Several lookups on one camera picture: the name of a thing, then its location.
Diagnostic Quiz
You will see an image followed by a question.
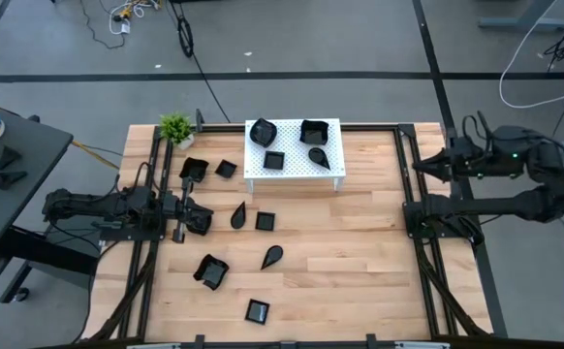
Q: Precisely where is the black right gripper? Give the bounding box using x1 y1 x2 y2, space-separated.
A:
412 137 485 183

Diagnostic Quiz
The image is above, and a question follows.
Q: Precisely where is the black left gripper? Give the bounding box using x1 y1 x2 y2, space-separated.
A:
161 174 214 244

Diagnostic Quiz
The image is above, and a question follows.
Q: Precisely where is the black wavy square bowl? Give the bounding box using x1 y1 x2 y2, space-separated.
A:
192 253 231 292
299 118 330 146
178 156 210 184

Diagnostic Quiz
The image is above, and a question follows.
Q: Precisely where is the black teardrop plate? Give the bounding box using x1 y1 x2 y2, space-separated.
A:
230 201 247 231
307 146 332 172
260 244 285 270

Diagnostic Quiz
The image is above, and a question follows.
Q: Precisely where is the black small square plate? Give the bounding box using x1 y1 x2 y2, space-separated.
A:
263 150 286 171
214 158 238 180
254 210 276 232
244 299 271 326

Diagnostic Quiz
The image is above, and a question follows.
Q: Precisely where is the green plant in white pot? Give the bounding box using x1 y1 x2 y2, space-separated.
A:
159 112 196 150

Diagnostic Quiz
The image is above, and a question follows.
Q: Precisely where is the white perforated metal shelf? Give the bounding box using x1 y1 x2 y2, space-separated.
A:
243 117 347 194

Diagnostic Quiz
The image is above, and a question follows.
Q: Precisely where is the grey desk foot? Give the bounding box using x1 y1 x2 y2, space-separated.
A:
478 0 564 30

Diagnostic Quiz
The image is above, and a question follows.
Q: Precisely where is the dark grey side table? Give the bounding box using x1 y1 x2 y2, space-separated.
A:
0 104 99 311

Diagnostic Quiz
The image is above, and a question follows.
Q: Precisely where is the black triangular part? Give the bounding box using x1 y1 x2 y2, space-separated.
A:
0 170 29 191
0 146 23 171

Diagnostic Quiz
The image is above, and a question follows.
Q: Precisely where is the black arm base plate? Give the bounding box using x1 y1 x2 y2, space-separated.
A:
402 201 486 246
98 203 168 242

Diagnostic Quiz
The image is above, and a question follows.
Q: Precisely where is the white floor cable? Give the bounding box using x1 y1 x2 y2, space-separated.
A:
498 0 564 110

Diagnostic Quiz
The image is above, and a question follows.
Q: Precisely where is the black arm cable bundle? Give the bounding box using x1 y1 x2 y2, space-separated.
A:
90 239 160 343
415 239 486 338

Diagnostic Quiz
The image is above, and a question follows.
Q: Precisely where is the yellow cable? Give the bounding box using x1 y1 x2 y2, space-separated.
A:
71 139 121 171

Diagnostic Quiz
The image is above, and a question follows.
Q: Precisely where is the black floor cable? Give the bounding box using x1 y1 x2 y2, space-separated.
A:
168 0 233 125

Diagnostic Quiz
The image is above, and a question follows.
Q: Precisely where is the white power strip with cables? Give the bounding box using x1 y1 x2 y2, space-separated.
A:
109 0 161 36

